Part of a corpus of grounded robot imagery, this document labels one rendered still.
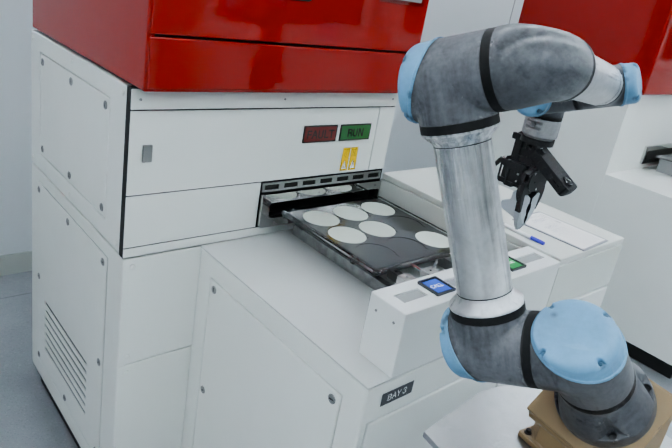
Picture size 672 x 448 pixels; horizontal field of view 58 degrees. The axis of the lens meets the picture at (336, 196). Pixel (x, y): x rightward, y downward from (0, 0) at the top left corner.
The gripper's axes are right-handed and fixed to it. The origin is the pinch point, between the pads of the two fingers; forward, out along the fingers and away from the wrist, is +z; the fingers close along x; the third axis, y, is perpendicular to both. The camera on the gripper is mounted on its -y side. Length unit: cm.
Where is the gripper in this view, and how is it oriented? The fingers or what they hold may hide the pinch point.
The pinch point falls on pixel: (521, 225)
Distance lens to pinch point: 143.4
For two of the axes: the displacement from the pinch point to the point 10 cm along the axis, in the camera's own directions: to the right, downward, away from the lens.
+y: -6.5, -3.6, 6.7
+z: -1.7, 9.2, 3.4
